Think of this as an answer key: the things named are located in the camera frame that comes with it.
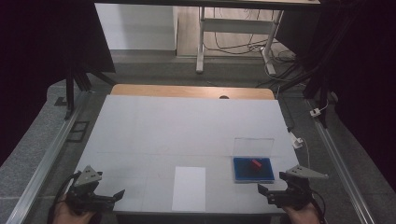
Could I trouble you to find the wooden table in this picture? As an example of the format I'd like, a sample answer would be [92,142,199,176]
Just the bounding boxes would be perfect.
[110,83,276,101]

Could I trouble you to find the black floor cables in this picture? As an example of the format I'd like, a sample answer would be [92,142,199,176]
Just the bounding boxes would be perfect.
[204,7,300,88]

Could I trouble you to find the blue ink pad box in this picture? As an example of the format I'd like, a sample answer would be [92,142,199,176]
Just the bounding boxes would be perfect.
[232,137,276,184]

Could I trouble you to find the white cabinet panel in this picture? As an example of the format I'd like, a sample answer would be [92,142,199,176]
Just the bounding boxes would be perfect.
[94,3,178,51]

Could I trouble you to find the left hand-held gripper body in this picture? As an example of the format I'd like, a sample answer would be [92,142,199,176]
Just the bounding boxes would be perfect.
[65,165,115,216]

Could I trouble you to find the black floor bracket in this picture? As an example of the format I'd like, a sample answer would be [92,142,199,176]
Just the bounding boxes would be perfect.
[65,120,91,144]

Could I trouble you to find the black metal stand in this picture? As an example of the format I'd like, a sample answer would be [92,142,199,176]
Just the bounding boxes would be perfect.
[279,18,356,129]
[64,63,118,121]

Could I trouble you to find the black curtain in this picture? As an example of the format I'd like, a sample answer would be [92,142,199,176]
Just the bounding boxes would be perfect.
[275,0,396,192]
[0,0,117,167]

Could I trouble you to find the aluminium rail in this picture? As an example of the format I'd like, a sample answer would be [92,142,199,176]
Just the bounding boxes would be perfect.
[5,91,92,224]
[306,99,376,224]

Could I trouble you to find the white paper sheet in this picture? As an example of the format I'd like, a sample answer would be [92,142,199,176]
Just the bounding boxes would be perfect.
[171,166,207,213]

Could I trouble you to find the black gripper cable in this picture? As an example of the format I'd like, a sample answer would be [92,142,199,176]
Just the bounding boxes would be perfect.
[309,188,328,224]
[46,172,82,224]

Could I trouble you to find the person's left hand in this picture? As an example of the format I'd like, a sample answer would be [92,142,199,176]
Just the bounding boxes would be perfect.
[51,194,95,224]

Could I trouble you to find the white desk frame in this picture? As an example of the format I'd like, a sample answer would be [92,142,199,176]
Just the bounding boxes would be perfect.
[195,6,285,76]

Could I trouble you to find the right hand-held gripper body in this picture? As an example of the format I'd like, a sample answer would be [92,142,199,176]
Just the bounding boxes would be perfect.
[267,164,329,210]

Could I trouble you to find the person's right hand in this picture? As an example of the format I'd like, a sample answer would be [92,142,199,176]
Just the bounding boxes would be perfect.
[281,203,322,224]

